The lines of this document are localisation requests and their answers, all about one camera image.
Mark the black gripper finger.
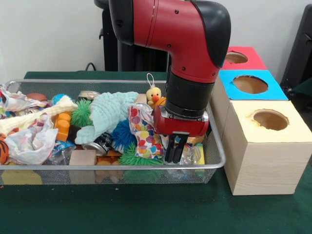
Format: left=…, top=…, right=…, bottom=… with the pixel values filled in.
left=165, top=135, right=177, bottom=163
left=174, top=136, right=189, bottom=164

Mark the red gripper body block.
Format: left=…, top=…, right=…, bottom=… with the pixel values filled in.
left=153, top=106, right=210, bottom=137

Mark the clear plastic bottle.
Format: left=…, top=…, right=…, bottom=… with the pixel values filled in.
left=168, top=143, right=202, bottom=165

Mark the shallow clear mesh bin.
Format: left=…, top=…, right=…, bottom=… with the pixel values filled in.
left=0, top=79, right=227, bottom=186

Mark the wooden box with three holes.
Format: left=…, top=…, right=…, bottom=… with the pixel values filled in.
left=210, top=46, right=312, bottom=196

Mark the wooden burger toy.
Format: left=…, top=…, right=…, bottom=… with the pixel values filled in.
left=188, top=136, right=205, bottom=146

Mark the colourful polka-dot cloth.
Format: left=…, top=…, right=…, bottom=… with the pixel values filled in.
left=128, top=103, right=167, bottom=159

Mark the yellow duck toy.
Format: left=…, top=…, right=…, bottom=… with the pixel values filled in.
left=145, top=73, right=162, bottom=109

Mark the dark green tablecloth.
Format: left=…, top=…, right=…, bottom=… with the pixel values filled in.
left=0, top=71, right=312, bottom=234

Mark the mint green knit cloth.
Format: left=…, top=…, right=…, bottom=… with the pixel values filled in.
left=75, top=91, right=140, bottom=145

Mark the black drink can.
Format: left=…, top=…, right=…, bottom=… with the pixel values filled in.
left=81, top=133, right=113, bottom=156

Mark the green spiky ball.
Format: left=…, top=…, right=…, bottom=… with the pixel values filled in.
left=71, top=99, right=93, bottom=127

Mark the dark green side table cloth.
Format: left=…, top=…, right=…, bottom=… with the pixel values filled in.
left=292, top=77, right=312, bottom=97

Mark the white plastic bag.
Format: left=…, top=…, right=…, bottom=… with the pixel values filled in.
left=5, top=117, right=59, bottom=164

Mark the cream cloth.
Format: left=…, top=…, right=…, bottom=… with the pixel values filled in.
left=0, top=96, right=78, bottom=136

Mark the black floor stand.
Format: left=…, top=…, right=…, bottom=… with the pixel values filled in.
left=282, top=4, right=312, bottom=93

